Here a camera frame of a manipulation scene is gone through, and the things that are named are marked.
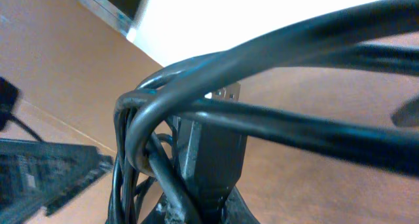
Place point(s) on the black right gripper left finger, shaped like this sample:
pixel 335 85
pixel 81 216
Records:
pixel 37 175

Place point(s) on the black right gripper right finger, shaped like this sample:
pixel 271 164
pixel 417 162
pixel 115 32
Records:
pixel 407 114

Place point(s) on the brown wooden side panel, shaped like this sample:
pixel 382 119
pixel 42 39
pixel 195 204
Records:
pixel 70 66

